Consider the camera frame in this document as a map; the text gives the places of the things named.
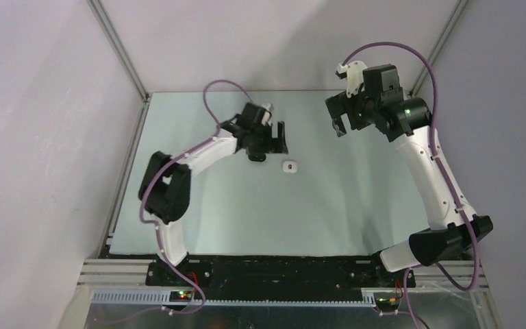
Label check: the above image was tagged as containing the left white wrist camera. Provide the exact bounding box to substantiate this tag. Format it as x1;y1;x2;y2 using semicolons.
261;103;274;125

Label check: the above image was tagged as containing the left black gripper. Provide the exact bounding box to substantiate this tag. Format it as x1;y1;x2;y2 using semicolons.
246;120;286;154

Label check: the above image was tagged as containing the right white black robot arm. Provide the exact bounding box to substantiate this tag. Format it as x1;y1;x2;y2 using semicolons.
325;61;494;287

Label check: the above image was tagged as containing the white earbud charging case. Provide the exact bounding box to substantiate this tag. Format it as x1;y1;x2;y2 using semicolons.
282;160;298;173

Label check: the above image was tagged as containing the controller circuit board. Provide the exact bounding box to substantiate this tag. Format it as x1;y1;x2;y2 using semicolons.
168;290;194;303
375;297;403;315

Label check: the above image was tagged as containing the left controller circuit board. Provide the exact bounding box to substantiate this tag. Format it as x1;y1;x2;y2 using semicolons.
168;290;194;303

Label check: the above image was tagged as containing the aluminium frame rail front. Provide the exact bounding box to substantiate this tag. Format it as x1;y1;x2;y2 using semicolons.
79;258;491;291

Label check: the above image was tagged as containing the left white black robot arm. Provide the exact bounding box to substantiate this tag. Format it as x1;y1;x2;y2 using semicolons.
138;102;288;286

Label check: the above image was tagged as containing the black earbud charging case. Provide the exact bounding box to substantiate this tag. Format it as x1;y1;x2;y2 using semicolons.
248;154;266;162

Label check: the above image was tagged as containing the right controller circuit board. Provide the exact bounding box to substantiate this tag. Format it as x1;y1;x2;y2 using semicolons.
375;297;403;315

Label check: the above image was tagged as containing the grey slotted cable duct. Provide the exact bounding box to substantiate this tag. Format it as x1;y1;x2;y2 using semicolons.
91;289;376;308

